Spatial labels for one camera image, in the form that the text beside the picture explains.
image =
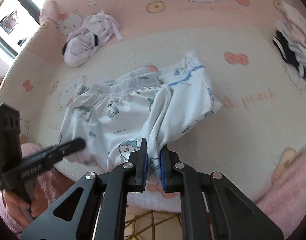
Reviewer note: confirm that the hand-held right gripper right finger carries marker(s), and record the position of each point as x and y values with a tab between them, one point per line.
163	172

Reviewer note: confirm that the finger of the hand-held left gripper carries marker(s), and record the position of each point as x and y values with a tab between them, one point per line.
70	146

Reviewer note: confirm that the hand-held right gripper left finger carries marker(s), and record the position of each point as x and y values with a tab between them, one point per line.
144	170

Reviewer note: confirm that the white cartoon print shorts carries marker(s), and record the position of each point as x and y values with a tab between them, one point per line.
105	125

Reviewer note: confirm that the person's left hand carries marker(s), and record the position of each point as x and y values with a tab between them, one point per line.
19	201

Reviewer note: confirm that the pink cat print blanket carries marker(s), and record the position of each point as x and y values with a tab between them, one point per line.
243	130

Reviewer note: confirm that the crumpled white garment navy trim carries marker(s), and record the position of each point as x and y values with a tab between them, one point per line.
83	42

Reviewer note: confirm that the pink fleece clothing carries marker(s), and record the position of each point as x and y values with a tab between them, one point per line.
288	187

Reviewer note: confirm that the dark window frame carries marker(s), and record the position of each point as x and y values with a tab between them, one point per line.
28	2

